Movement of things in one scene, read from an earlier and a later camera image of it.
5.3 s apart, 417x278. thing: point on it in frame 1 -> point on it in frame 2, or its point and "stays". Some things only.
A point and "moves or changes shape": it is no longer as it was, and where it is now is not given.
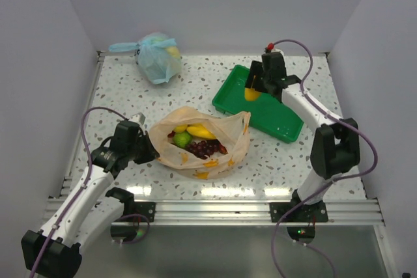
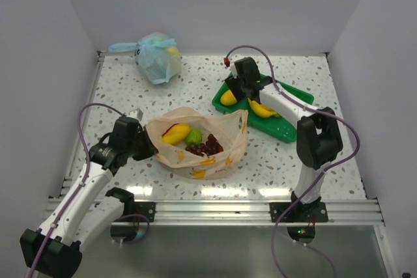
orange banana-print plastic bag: (233, 131) stays
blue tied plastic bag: (157, 56) stays
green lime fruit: (182, 139) -> (193, 137)
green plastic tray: (267, 114) stays
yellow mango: (250, 94) moves or changes shape
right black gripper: (256, 71) -> (235, 86)
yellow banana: (199, 129) -> (262, 111)
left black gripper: (145, 149) stays
